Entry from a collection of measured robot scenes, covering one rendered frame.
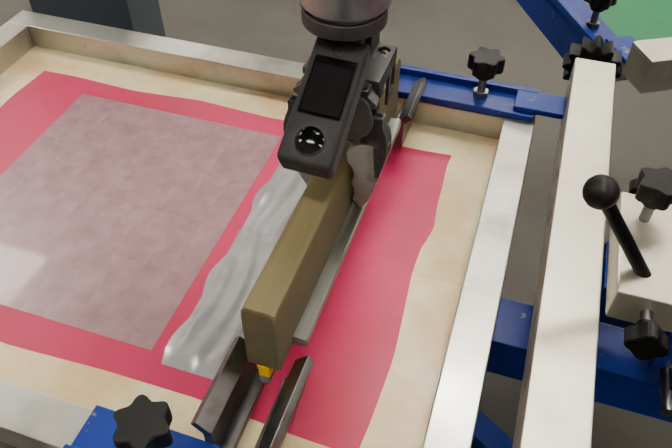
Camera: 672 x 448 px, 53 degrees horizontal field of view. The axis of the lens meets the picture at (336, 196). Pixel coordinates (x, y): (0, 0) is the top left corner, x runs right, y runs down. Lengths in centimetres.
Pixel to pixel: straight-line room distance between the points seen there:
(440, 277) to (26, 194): 50
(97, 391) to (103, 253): 17
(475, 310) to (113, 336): 35
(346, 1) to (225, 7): 266
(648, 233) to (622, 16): 63
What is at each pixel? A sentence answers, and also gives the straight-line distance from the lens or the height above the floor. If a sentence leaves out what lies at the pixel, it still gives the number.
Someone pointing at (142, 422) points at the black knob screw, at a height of 106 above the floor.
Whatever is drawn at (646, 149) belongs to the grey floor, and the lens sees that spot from 257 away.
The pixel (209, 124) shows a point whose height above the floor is 95.
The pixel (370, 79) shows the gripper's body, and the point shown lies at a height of 118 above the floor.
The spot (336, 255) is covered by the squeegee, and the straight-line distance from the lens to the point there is 64.
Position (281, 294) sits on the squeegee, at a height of 110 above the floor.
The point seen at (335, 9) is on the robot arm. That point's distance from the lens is 53.
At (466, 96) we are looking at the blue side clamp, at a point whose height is 100.
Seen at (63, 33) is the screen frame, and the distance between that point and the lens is 111.
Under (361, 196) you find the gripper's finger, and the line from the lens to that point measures 66.
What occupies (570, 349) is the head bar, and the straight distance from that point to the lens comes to 60.
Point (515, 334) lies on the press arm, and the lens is 75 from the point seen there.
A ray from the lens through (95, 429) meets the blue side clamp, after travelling 61.
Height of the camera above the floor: 152
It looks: 45 degrees down
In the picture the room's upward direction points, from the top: straight up
